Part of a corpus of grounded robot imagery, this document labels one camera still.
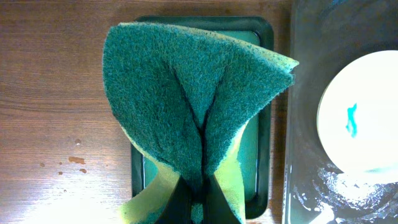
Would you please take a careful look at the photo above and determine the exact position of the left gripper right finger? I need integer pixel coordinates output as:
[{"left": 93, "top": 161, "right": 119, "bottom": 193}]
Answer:
[{"left": 203, "top": 175, "right": 240, "bottom": 224}]

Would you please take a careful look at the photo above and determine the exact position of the large brown tray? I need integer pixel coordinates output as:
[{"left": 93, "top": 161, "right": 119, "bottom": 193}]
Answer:
[{"left": 282, "top": 0, "right": 397, "bottom": 223}]

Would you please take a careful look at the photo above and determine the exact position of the small green tray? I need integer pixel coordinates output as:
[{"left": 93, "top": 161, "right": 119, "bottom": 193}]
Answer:
[{"left": 131, "top": 16, "right": 274, "bottom": 221}]

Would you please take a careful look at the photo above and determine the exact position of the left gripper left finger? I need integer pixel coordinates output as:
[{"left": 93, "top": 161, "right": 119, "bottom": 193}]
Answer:
[{"left": 155, "top": 177, "right": 192, "bottom": 224}]

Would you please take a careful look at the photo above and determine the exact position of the green yellow sponge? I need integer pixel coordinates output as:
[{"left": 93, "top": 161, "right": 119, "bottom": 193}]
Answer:
[{"left": 103, "top": 22, "right": 298, "bottom": 223}]

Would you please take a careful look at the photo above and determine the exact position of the white plate with green stain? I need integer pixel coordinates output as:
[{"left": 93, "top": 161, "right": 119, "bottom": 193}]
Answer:
[{"left": 317, "top": 50, "right": 397, "bottom": 184}]

